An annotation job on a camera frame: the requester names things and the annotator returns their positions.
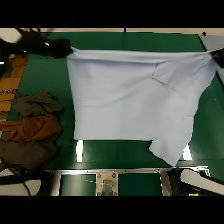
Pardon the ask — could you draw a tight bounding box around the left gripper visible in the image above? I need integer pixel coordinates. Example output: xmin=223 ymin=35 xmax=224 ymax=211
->
xmin=49 ymin=37 xmax=74 ymax=59

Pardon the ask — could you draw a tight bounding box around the silver frame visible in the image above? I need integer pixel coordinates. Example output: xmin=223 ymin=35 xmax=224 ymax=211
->
xmin=44 ymin=166 xmax=213 ymax=197

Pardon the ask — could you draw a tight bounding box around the grey garment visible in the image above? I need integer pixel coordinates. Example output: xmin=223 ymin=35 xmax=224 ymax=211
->
xmin=0 ymin=139 xmax=58 ymax=172

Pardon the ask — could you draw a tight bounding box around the brown cardboard box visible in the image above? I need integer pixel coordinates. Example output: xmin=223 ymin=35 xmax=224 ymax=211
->
xmin=0 ymin=54 xmax=31 ymax=113

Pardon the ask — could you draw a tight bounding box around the light blue T-shirt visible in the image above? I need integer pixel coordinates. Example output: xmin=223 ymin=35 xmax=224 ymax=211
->
xmin=66 ymin=46 xmax=220 ymax=167

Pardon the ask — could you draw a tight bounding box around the brown garment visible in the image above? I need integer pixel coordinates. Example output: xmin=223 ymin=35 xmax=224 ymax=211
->
xmin=0 ymin=114 xmax=63 ymax=143

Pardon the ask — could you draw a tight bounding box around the olive green garment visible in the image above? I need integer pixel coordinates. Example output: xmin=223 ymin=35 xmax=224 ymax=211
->
xmin=12 ymin=92 xmax=65 ymax=118

